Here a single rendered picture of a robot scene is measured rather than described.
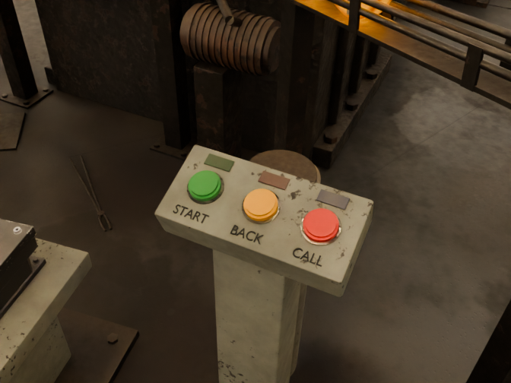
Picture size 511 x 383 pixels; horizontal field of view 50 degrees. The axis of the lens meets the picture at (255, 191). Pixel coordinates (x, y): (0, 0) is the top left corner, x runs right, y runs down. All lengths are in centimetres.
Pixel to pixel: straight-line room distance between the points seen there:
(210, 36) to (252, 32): 10
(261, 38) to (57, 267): 62
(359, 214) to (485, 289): 85
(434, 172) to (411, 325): 57
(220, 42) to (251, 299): 67
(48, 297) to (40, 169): 81
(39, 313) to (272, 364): 39
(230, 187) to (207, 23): 65
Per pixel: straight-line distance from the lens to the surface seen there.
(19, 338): 95
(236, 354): 85
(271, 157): 85
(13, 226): 99
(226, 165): 68
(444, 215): 160
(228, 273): 71
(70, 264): 102
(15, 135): 190
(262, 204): 64
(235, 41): 123
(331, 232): 62
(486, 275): 148
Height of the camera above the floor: 104
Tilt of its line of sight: 42 degrees down
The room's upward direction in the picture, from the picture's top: 2 degrees clockwise
